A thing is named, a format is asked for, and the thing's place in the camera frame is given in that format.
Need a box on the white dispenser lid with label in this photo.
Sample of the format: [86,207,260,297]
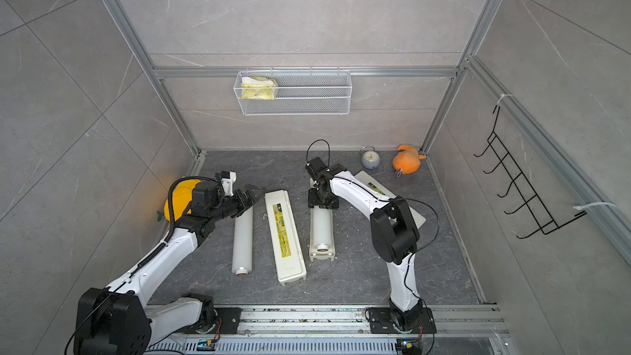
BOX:
[355,171,427,228]

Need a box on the white dispenser base tray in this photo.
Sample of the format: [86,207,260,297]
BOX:
[309,205,335,261]

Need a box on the white plastic wrap roll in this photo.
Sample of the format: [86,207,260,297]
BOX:
[312,206,333,252]
[232,207,254,277]

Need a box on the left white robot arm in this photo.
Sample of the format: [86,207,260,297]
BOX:
[64,171,266,354]

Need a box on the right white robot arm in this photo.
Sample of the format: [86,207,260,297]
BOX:
[306,157,425,332]

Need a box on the closed white wrap dispenser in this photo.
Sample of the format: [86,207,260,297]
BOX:
[265,190,307,286]

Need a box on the yellow bucket hat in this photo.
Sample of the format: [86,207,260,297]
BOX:
[173,177,200,220]

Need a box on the orange plush toy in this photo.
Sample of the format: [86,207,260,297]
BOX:
[392,144,427,177]

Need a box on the yellow wipes packet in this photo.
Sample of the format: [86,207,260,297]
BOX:
[241,76,278,100]

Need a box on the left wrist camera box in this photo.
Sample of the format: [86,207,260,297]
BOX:
[219,171,237,197]

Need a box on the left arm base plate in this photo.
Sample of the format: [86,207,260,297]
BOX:
[177,307,243,335]

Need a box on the wire mesh wall basket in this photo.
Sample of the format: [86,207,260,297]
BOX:
[233,69,353,116]

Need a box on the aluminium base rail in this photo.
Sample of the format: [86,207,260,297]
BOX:
[145,305,517,354]

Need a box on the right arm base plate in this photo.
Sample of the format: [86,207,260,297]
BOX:
[365,304,437,335]

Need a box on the black wire hook rack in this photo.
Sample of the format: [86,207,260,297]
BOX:
[473,105,588,240]

